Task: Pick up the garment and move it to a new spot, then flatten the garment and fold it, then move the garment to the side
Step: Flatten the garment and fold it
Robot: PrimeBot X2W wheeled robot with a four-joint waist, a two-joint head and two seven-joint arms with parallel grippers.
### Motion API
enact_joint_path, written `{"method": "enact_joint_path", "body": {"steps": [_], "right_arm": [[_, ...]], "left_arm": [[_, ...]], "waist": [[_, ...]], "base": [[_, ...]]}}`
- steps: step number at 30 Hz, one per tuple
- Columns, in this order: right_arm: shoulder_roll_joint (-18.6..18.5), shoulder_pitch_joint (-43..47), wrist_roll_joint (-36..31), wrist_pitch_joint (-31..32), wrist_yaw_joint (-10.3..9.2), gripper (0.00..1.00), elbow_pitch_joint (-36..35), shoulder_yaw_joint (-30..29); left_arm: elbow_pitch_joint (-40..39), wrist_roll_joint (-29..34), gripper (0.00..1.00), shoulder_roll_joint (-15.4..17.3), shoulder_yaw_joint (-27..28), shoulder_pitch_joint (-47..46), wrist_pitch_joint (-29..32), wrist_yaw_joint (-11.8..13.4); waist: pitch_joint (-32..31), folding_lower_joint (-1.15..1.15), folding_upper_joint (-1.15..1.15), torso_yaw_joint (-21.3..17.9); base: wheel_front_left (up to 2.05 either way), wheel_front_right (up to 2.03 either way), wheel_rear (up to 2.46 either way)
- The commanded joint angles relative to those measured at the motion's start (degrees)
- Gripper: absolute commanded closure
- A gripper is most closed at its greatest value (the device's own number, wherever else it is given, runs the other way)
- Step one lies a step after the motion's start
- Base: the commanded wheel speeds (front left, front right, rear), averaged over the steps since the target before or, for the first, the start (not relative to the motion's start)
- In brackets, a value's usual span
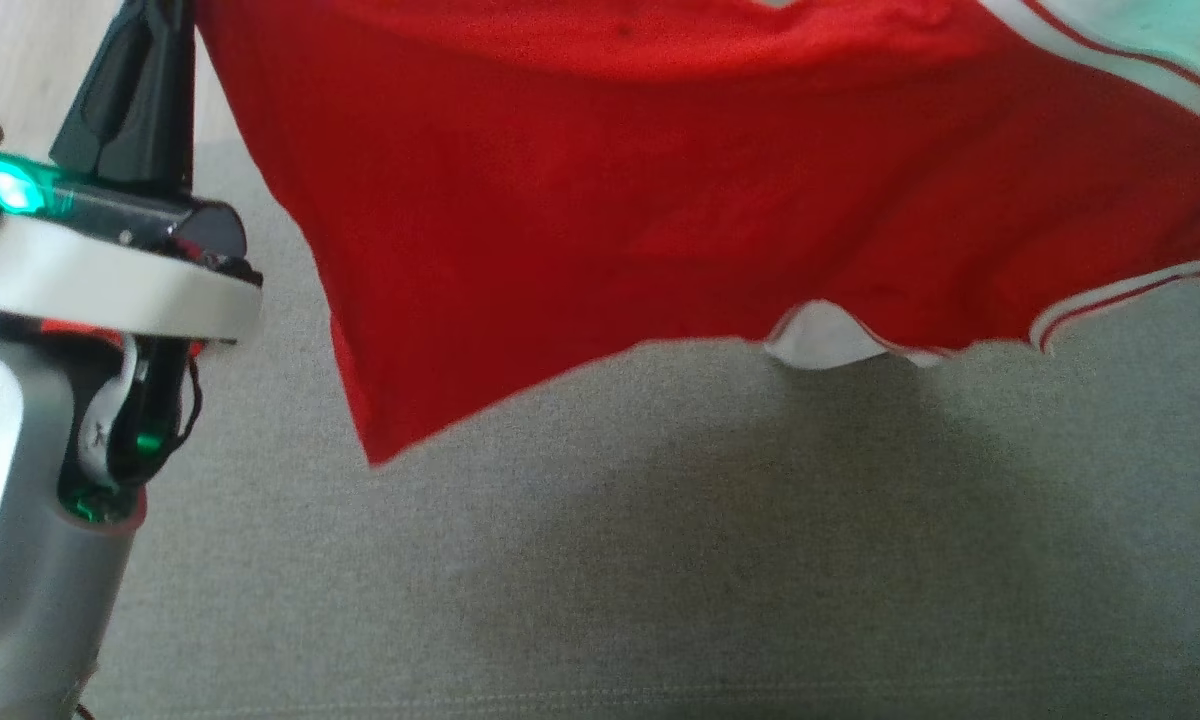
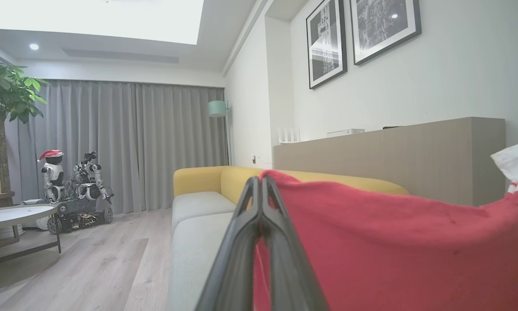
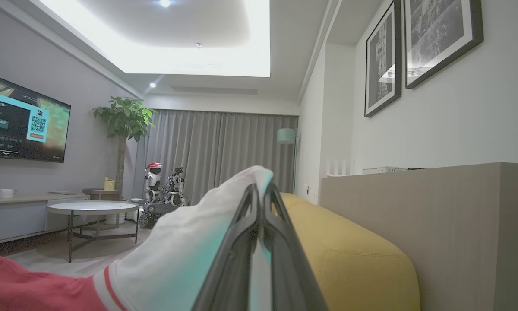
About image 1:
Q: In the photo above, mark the red shirt white striped trim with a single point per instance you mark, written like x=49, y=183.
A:
x=610, y=200

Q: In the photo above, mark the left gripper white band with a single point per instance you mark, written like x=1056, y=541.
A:
x=110, y=280

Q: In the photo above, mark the grey sofa seat cushion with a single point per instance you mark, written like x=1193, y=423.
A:
x=710, y=560

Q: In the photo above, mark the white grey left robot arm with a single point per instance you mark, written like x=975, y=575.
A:
x=20, y=520

